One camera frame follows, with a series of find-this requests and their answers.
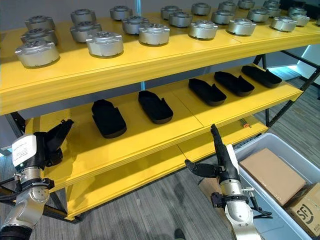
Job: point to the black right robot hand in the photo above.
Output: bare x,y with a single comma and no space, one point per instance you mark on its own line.
226,167

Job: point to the flat brown cardboard piece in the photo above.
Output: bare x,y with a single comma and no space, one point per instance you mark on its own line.
208,187

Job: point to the black metal shelf frame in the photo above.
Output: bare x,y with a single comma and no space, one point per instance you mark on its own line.
280,113

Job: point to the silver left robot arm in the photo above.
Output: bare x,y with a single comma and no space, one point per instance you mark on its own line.
27,202

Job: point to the dark robot foot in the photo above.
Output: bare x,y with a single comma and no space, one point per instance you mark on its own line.
179,234

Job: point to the pale grey plastic box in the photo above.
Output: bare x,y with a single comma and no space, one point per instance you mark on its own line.
272,142

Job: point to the black sole-shaped part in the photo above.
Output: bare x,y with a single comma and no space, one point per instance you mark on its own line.
155,107
261,76
233,84
108,121
206,92

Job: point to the printed brown cardboard box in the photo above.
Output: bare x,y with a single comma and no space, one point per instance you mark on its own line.
306,212

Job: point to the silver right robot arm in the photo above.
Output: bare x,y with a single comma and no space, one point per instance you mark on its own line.
237,212

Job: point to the silver round motor housing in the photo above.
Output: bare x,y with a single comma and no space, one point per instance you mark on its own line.
258,15
105,44
297,10
40,22
38,35
133,25
271,3
223,16
201,9
83,15
37,53
169,10
227,5
283,24
241,26
246,3
85,31
121,13
318,21
154,34
203,30
180,19
300,20
273,12

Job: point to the small orange green tool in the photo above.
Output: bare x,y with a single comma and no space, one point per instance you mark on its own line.
245,123

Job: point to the light blue vertical strip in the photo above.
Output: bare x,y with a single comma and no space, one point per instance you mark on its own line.
143,85

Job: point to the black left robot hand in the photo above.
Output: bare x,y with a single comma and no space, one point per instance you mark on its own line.
51,142

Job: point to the plain brown cardboard box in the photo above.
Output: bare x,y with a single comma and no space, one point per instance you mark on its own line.
271,175

